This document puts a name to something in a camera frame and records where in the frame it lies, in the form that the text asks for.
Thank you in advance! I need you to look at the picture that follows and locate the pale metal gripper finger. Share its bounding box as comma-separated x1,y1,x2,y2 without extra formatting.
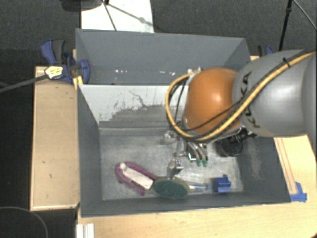
166,158,185,181
160,130,180,145

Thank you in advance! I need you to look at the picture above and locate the dark green oval scrubber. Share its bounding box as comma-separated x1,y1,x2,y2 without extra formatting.
154,178,211,199

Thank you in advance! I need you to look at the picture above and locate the grey metal bin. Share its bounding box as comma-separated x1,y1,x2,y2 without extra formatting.
75,28,292,218

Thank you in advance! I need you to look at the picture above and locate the purple brush with white bristles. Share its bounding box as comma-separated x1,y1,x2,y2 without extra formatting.
114,161,159,196

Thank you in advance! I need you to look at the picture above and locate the blue plastic block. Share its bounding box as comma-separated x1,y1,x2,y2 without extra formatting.
212,174,232,193

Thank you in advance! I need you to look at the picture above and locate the pale wood board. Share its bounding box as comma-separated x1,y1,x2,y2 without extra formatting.
29,65,81,212

